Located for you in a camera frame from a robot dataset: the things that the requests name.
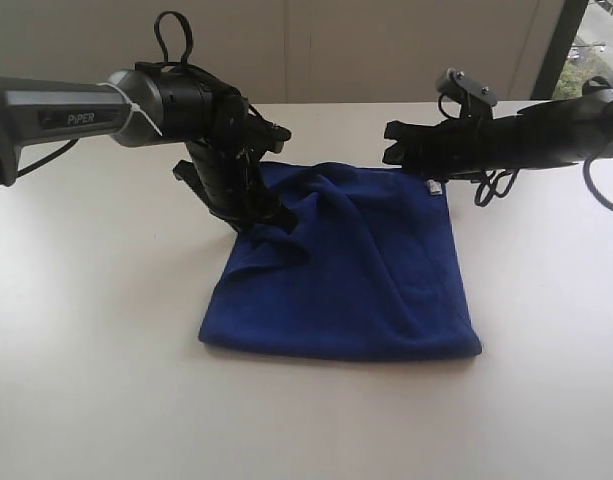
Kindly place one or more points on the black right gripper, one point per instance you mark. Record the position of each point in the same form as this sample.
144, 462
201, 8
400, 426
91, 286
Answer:
444, 150

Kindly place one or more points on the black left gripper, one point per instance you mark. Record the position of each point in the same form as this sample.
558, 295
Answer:
225, 173

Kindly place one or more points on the blue towel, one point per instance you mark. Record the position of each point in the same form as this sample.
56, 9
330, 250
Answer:
369, 274

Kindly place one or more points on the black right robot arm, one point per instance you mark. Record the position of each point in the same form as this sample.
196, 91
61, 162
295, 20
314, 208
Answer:
546, 135

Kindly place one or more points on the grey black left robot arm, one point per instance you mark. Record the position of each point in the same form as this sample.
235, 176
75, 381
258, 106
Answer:
155, 104

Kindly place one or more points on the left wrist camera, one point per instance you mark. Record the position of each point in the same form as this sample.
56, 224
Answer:
266, 136

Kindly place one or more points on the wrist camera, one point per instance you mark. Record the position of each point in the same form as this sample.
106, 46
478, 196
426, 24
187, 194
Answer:
266, 136
475, 100

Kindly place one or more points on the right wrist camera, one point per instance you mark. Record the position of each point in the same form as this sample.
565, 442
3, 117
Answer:
475, 100

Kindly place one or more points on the dark window frame post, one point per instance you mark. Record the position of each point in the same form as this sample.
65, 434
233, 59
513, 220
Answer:
562, 39

